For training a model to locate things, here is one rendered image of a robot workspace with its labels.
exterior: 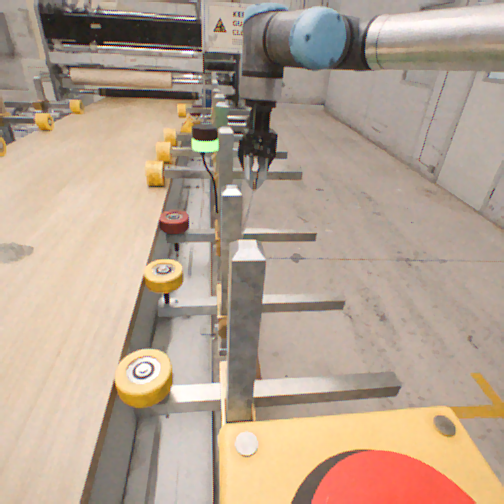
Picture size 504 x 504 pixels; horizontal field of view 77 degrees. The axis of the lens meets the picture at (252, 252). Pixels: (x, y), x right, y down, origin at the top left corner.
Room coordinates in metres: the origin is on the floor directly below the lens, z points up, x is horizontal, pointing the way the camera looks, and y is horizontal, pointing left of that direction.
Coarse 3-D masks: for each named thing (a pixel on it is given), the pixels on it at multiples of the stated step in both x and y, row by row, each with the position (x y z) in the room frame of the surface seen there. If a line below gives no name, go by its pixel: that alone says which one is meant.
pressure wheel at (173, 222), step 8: (160, 216) 0.78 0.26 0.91; (168, 216) 0.79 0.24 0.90; (176, 216) 0.79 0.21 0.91; (184, 216) 0.79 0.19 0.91; (160, 224) 0.77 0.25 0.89; (168, 224) 0.75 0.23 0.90; (176, 224) 0.75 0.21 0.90; (184, 224) 0.77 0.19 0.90; (168, 232) 0.75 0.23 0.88; (176, 232) 0.75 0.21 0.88; (176, 248) 0.78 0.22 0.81
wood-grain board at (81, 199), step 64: (64, 128) 1.74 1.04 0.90; (128, 128) 1.83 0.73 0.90; (0, 192) 0.89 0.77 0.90; (64, 192) 0.92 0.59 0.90; (128, 192) 0.95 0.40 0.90; (0, 256) 0.56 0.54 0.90; (64, 256) 0.57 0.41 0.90; (128, 256) 0.59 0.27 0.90; (0, 320) 0.38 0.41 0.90; (64, 320) 0.39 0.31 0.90; (128, 320) 0.40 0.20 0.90; (0, 384) 0.26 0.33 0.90; (64, 384) 0.27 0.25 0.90; (0, 448) 0.18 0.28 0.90; (64, 448) 0.18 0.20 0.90
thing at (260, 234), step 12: (252, 228) 0.84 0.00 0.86; (264, 228) 0.84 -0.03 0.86; (276, 228) 0.85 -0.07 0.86; (288, 228) 0.85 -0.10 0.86; (300, 228) 0.86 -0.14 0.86; (312, 228) 0.86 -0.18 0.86; (168, 240) 0.77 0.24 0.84; (180, 240) 0.78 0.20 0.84; (192, 240) 0.78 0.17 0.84; (204, 240) 0.79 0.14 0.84; (264, 240) 0.81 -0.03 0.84; (276, 240) 0.82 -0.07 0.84; (288, 240) 0.82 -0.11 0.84; (300, 240) 0.83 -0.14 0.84; (312, 240) 0.84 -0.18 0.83
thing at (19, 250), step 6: (0, 246) 0.58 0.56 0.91; (6, 246) 0.59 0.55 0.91; (12, 246) 0.58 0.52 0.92; (18, 246) 0.59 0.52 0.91; (24, 246) 0.58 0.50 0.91; (30, 246) 0.59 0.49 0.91; (0, 252) 0.56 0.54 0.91; (6, 252) 0.55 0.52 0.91; (12, 252) 0.55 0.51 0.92; (18, 252) 0.57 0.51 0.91; (24, 252) 0.57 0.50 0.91; (30, 252) 0.57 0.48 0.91; (6, 258) 0.54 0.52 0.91; (12, 258) 0.54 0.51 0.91; (18, 258) 0.55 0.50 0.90
